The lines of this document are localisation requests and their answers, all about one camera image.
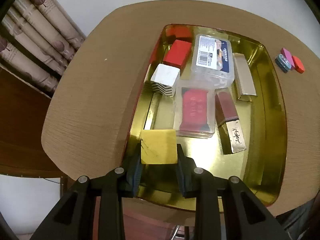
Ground dark red lipstick box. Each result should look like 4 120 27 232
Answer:
215 89 246 155

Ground yellow red striped cube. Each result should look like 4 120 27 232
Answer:
140 129 177 165

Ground gold metallic box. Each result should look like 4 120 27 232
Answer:
233 53 257 102

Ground clear plastic case red item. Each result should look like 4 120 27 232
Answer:
174 80 215 139

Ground dark red gold tin tray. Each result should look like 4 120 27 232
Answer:
125 24 287 206

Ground small teal clear box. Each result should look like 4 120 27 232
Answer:
275 54 291 73

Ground black white zigzag cube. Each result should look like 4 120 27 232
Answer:
150 63 180 97

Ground clear box blue label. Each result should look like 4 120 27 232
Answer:
191 34 235 88

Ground pink rectangular block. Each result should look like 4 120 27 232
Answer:
280 47 295 70

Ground red square box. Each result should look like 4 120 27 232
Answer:
163 40 192 69

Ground red rounded case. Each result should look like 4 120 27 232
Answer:
292 56 305 74

